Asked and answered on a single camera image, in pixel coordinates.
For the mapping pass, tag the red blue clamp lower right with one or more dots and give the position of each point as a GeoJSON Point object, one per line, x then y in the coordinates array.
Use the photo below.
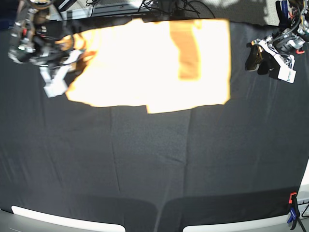
{"type": "Point", "coordinates": [293, 211]}

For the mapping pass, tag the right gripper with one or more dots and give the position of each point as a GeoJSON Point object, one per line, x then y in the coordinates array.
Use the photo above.
{"type": "Point", "coordinates": [52, 55]}

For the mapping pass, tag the red black clamp right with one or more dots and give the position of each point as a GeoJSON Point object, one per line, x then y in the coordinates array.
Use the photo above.
{"type": "Point", "coordinates": [300, 51]}

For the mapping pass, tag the black table cloth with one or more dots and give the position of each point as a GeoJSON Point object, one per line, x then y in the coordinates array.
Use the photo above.
{"type": "Point", "coordinates": [210, 164]}

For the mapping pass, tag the yellow t-shirt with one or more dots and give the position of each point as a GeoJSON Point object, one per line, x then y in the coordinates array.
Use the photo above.
{"type": "Point", "coordinates": [165, 66]}

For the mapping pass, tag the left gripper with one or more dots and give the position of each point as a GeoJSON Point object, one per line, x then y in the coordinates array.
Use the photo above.
{"type": "Point", "coordinates": [279, 65]}

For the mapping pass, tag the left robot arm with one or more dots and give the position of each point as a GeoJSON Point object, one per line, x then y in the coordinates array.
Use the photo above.
{"type": "Point", "coordinates": [293, 29]}

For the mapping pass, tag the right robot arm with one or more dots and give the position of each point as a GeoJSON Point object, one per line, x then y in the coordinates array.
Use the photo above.
{"type": "Point", "coordinates": [29, 26]}

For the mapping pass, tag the blue clamp top right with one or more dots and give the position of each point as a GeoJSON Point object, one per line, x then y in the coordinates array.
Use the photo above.
{"type": "Point", "coordinates": [282, 12]}

